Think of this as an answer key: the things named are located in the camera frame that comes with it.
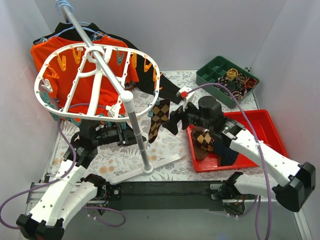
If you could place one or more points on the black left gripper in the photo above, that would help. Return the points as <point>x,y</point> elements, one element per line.
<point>125,135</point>

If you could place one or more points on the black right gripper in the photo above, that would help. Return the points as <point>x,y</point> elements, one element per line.
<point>183,116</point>

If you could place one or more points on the brown argyle sock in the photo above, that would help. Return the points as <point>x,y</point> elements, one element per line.
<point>160,115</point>
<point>202,138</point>

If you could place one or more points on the dark navy sock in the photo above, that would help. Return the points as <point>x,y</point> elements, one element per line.
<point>227,156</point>

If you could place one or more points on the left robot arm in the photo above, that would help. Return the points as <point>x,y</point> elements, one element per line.
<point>70,190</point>

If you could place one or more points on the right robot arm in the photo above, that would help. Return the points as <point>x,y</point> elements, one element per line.
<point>289,182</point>

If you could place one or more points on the white oval clip hanger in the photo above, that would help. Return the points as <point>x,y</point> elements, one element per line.
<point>88,66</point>

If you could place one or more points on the floral table mat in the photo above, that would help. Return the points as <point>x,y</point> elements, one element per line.
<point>113,160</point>

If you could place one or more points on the black garment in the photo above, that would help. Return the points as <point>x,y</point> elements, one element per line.
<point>58,39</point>

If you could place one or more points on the white stand base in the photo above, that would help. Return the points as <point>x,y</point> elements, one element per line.
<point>142,170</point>

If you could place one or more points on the silver stand pole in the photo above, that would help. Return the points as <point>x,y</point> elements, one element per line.
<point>125,95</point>

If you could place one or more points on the floral rolled sock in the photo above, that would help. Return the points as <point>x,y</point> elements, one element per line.
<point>222,82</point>

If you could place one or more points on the green compartment box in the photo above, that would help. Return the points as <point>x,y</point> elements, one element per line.
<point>218,67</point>

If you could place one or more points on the yellow rolled sock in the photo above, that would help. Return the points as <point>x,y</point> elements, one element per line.
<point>231,74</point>

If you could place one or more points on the orange rolled sock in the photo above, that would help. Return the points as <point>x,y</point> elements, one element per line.
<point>250,83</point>

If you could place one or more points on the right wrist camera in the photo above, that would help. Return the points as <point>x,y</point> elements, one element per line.
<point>185,96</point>

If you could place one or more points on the aluminium frame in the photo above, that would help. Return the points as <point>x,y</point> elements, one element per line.
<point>285,180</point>

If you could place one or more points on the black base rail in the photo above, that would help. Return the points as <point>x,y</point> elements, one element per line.
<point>163,195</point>

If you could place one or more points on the blue wire hanger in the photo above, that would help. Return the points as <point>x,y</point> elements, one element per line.
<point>72,22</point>

